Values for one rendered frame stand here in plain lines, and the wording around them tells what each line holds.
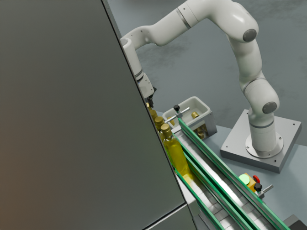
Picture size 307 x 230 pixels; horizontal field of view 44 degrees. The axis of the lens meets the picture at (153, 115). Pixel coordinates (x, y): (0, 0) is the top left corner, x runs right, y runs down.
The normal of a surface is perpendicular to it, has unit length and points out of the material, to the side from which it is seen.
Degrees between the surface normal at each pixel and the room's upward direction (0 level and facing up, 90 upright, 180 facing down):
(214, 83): 0
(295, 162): 0
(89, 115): 90
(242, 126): 3
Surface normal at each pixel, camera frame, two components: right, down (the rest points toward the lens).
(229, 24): -0.47, 0.37
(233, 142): -0.26, -0.70
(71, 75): 0.43, 0.49
